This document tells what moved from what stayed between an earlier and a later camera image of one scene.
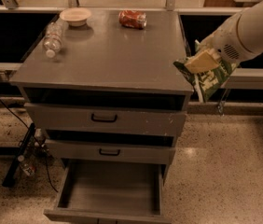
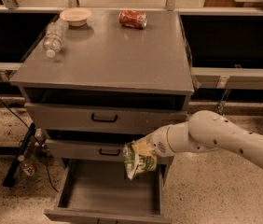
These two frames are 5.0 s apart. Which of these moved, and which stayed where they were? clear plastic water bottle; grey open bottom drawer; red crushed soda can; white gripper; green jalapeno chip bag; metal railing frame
Moved: green jalapeno chip bag; white gripper
Stayed: clear plastic water bottle; grey open bottom drawer; red crushed soda can; metal railing frame
